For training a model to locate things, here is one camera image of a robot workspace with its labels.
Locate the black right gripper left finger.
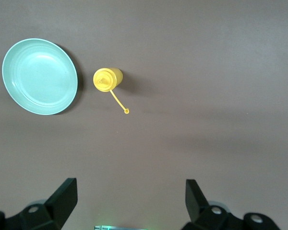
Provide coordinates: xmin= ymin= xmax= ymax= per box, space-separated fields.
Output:
xmin=0 ymin=177 xmax=78 ymax=230

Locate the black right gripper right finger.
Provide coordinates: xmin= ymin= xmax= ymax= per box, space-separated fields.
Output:
xmin=184 ymin=178 xmax=284 ymax=230

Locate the yellow mustard squeeze bottle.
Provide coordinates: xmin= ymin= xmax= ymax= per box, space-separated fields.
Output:
xmin=93 ymin=67 xmax=131 ymax=115

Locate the green plate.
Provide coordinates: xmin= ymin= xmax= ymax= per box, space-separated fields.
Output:
xmin=1 ymin=38 xmax=79 ymax=116

